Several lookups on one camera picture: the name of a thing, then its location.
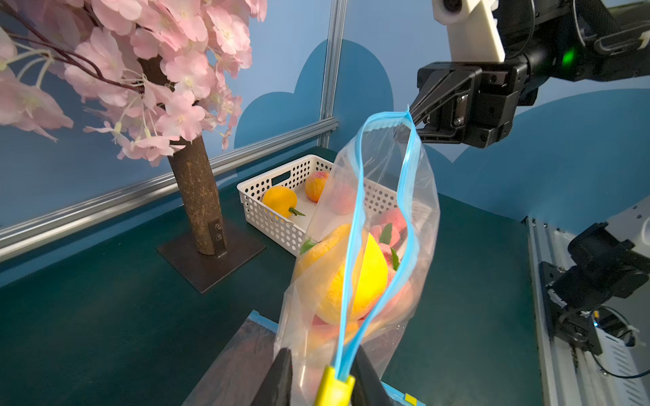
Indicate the right aluminium corner post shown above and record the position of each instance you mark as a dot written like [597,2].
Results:
[336,29]

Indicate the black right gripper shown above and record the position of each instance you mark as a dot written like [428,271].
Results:
[472,103]

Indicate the pink cherry blossom tree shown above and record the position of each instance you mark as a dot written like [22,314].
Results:
[159,71]

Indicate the clear zip-top bag blue zipper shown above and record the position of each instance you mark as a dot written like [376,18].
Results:
[341,274]

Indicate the black left gripper triangular left finger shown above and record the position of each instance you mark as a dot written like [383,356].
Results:
[275,389]

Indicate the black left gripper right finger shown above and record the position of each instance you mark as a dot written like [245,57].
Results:
[368,389]

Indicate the small yellow-red peach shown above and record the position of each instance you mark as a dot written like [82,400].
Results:
[315,184]

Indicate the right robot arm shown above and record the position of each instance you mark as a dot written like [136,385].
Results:
[576,40]

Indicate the pink peach large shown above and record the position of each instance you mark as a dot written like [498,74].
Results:
[400,302]

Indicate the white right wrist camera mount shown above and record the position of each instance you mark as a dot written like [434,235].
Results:
[472,30]

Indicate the horizontal aluminium frame rail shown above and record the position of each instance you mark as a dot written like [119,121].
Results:
[38,232]

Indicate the yellow peach red spot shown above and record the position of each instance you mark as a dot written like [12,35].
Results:
[282,200]

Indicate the white perforated plastic basket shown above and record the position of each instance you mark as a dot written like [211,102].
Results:
[290,233]

